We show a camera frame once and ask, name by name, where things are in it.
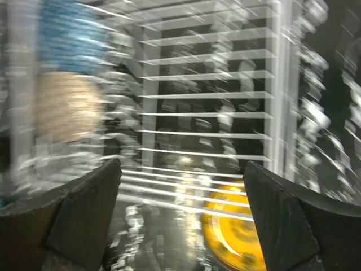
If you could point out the yellow patterned plate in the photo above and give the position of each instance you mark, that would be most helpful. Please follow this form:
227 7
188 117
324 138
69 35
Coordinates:
234 242

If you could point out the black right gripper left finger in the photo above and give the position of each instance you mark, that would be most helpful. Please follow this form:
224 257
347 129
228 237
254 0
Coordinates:
65 228

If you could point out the white wire dish rack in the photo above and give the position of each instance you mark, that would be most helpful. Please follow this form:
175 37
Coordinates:
192 91

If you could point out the blue red patterned bowl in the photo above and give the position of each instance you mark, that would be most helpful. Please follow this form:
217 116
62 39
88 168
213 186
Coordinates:
70 37

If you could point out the beige red patterned bowl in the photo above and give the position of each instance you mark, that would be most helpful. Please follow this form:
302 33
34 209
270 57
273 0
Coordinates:
67 107

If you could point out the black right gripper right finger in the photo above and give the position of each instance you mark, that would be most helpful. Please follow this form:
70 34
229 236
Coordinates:
300 229

